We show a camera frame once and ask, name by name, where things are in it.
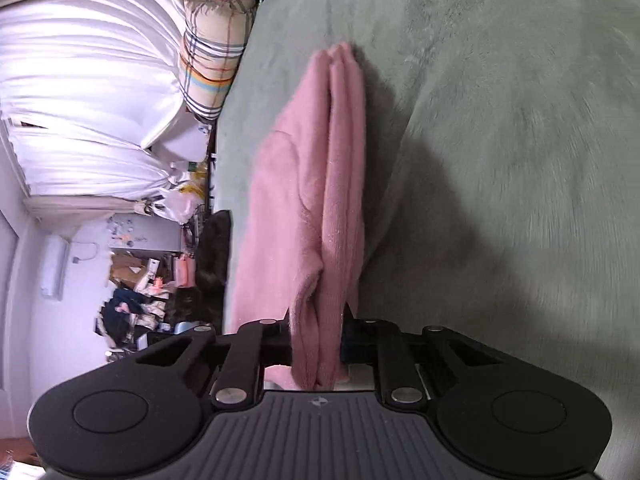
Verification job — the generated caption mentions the white curtain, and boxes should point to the white curtain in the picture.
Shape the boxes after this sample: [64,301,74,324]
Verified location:
[0,0,213,202]

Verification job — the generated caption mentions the white air conditioner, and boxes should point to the white air conditioner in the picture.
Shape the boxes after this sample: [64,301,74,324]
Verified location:
[39,235,72,302]

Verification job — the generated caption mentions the pink sweater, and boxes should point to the pink sweater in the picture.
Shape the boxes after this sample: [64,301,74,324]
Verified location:
[222,42,368,392]

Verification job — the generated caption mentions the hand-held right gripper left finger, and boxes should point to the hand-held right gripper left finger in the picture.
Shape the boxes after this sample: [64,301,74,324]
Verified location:
[135,317,295,409]

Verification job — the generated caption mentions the white plastic bag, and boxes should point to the white plastic bag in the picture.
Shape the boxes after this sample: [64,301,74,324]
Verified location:
[149,180,207,224]

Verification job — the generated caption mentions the black cloth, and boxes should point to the black cloth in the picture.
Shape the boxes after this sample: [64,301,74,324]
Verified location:
[194,210,234,325]

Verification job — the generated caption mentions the green fleece blanket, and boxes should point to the green fleece blanket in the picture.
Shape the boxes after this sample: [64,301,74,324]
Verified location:
[214,0,640,480]

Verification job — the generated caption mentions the cardboard box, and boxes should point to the cardboard box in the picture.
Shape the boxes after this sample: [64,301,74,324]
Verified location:
[109,251,152,287]

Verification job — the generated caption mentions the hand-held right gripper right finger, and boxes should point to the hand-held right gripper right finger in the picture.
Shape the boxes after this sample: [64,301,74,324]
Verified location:
[340,318,507,405]

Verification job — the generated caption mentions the striped plaid pillow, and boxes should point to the striped plaid pillow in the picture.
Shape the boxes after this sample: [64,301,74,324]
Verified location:
[177,0,259,122]

